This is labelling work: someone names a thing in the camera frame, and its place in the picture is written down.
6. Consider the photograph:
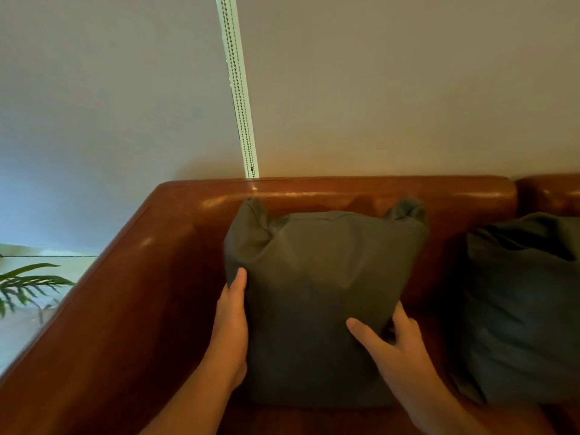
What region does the person's right forearm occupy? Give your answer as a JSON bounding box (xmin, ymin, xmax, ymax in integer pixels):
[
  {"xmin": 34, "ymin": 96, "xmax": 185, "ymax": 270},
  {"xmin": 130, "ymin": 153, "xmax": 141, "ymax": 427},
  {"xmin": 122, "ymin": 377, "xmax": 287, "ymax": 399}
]
[{"xmin": 407, "ymin": 379, "xmax": 492, "ymax": 435}]

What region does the person's right hand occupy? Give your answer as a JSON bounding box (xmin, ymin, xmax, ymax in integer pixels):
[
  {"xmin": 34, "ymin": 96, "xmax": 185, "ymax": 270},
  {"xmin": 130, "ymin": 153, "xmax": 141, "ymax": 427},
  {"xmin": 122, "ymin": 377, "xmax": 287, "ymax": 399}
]
[{"xmin": 346, "ymin": 301, "xmax": 441, "ymax": 410}]

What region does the olive green cushion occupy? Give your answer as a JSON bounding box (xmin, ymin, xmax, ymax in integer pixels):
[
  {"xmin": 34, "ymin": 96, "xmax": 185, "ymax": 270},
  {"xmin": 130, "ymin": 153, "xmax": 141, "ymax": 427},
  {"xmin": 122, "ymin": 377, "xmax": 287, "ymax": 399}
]
[{"xmin": 223, "ymin": 198, "xmax": 430, "ymax": 409}]

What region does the green palm plant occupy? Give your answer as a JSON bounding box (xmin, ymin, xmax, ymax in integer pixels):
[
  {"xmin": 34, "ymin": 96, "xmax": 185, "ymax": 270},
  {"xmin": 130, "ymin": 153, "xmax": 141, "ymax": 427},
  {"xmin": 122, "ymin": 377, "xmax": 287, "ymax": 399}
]
[{"xmin": 0, "ymin": 263, "xmax": 76, "ymax": 324}]

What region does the beaded blind pull chain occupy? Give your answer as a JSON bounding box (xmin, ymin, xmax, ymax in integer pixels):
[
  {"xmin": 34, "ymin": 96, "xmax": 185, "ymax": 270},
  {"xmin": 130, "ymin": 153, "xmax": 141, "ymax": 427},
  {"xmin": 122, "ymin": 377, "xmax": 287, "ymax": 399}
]
[{"xmin": 216, "ymin": 0, "xmax": 260, "ymax": 179}]

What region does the person's left forearm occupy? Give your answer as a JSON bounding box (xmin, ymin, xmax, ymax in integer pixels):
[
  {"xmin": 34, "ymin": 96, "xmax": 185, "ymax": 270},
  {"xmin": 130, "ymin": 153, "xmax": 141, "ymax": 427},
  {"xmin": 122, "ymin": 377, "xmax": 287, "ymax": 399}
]
[{"xmin": 140, "ymin": 355, "xmax": 234, "ymax": 435}]

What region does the dark teal cushion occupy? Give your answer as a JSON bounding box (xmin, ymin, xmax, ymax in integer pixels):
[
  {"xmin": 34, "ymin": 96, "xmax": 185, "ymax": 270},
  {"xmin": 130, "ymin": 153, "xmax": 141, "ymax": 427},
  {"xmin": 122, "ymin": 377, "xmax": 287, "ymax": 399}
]
[{"xmin": 451, "ymin": 212, "xmax": 580, "ymax": 406}]

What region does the brown leather sofa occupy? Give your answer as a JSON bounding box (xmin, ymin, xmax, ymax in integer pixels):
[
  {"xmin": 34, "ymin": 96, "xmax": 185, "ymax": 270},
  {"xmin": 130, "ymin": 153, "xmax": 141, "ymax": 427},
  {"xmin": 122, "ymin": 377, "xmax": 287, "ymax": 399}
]
[{"xmin": 0, "ymin": 174, "xmax": 580, "ymax": 435}]

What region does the grey roller blind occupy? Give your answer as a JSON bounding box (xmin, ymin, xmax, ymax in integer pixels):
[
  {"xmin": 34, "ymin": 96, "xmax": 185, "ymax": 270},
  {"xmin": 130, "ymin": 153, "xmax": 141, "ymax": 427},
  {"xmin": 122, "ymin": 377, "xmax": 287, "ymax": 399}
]
[
  {"xmin": 236, "ymin": 0, "xmax": 580, "ymax": 181},
  {"xmin": 0, "ymin": 0, "xmax": 247, "ymax": 256}
]

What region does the person's left hand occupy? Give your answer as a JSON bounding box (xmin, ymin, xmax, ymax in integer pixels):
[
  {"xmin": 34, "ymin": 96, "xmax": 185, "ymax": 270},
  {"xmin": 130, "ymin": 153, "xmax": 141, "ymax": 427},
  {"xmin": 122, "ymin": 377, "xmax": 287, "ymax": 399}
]
[{"xmin": 204, "ymin": 267, "xmax": 249, "ymax": 392}]

